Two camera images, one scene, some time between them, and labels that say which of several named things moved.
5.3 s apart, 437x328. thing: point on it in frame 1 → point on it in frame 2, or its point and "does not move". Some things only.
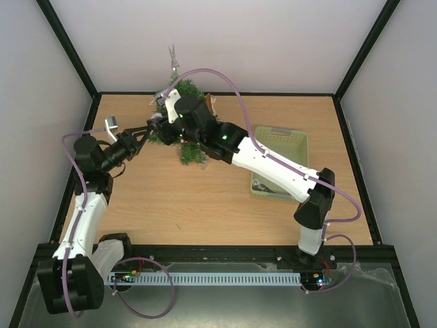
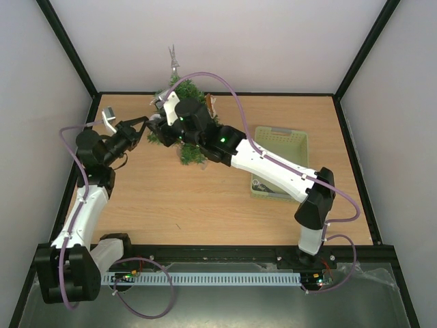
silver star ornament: x=174 y=63 does not move
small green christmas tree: x=191 y=152 does not move
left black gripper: x=130 y=143 → x=131 y=135
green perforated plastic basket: x=293 y=143 does not move
